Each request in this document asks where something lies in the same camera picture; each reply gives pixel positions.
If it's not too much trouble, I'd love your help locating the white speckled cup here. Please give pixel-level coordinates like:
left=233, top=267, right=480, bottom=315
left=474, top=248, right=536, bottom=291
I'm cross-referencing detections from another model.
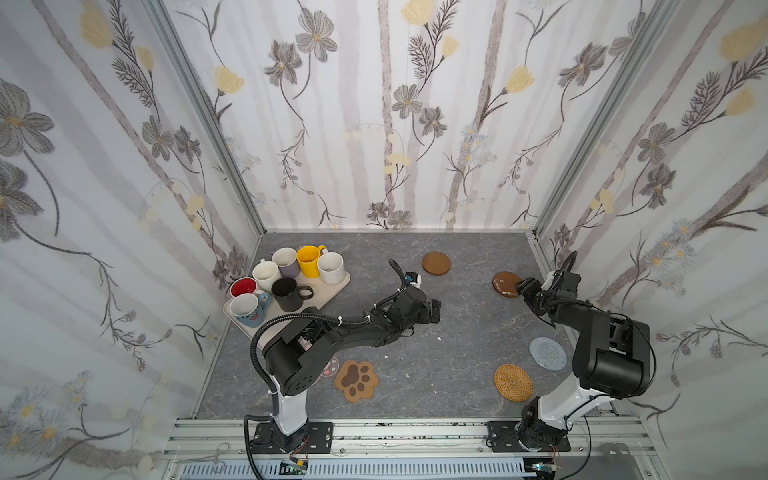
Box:
left=317, top=252, right=347, bottom=285

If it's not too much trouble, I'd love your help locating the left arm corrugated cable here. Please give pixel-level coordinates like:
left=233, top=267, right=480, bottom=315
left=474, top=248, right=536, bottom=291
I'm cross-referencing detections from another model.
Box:
left=242, top=311, right=373, bottom=480

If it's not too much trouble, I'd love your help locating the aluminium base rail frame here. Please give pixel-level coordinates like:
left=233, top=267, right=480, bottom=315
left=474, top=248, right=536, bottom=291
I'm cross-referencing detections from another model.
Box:
left=161, top=416, right=669, bottom=479

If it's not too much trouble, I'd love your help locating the plain white mug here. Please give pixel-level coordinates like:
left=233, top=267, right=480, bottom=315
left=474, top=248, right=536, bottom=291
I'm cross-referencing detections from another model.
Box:
left=252, top=259, right=282, bottom=293

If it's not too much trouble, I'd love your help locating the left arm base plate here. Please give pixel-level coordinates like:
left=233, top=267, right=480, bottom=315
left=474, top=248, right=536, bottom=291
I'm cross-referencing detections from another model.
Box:
left=244, top=420, right=334, bottom=454

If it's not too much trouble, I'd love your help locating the black ceramic mug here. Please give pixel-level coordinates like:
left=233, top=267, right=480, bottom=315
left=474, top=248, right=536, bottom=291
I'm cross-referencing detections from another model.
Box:
left=272, top=278, right=314, bottom=313

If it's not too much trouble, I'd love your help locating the dark brown glossy coaster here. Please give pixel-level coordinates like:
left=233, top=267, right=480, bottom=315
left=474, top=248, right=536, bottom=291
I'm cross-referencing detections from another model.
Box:
left=492, top=271, right=522, bottom=298

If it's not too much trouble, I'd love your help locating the aluminium corner post right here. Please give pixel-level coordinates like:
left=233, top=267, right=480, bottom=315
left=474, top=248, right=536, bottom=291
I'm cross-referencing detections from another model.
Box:
left=531, top=1, right=678, bottom=240

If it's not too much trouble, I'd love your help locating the white mug red inside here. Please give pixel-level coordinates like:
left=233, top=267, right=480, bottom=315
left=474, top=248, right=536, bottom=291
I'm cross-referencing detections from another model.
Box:
left=228, top=276, right=258, bottom=298

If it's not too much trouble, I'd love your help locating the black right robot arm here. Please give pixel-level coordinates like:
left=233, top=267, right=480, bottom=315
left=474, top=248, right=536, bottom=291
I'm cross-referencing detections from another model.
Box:
left=516, top=270, right=655, bottom=451

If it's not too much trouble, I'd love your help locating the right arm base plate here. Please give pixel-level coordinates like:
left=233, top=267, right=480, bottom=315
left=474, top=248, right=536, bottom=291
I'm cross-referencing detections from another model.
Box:
left=486, top=421, right=571, bottom=453

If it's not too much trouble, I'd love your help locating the white mug blue handle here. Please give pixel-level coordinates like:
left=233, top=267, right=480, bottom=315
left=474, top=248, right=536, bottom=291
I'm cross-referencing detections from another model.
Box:
left=227, top=291, right=272, bottom=328

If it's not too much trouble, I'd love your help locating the yellow mug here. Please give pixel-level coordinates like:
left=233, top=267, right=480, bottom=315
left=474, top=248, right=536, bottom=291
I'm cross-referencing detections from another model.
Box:
left=296, top=245, right=327, bottom=279

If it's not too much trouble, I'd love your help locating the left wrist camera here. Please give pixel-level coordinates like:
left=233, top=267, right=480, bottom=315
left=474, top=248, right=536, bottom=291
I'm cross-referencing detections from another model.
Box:
left=404, top=271, right=422, bottom=288

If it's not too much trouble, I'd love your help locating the lavender mug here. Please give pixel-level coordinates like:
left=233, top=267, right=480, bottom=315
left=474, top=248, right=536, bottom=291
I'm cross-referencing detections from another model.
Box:
left=271, top=247, right=301, bottom=278

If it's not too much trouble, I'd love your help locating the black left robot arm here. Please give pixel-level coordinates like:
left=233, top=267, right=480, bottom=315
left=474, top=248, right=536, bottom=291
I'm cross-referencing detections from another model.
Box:
left=249, top=285, right=442, bottom=437

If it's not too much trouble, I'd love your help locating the blue grey woven coaster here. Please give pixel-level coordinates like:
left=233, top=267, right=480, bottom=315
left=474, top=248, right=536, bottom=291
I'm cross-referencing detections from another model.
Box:
left=528, top=337, right=568, bottom=371

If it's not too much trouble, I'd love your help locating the brown paw coaster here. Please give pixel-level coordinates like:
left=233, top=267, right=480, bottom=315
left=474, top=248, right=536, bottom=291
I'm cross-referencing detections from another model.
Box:
left=334, top=360, right=380, bottom=403

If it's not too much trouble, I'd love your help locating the aluminium corner post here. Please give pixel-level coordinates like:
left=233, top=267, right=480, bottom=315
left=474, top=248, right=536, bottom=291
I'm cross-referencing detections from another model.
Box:
left=142, top=0, right=267, bottom=240
left=531, top=1, right=678, bottom=240

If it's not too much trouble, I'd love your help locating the pink flower coaster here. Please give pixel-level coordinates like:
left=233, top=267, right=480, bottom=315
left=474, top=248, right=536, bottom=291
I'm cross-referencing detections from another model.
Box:
left=321, top=356, right=340, bottom=378

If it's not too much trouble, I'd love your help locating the aluminium corner post left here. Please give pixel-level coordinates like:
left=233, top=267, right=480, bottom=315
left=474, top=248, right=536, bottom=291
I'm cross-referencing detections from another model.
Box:
left=142, top=0, right=267, bottom=240

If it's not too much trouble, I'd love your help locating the brown cork round coaster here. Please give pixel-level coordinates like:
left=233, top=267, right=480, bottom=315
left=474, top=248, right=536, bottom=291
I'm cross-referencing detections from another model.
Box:
left=421, top=251, right=452, bottom=276

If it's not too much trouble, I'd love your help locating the rattan wicker round coaster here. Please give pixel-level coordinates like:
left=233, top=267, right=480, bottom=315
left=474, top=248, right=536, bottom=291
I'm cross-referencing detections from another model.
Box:
left=494, top=364, right=534, bottom=402

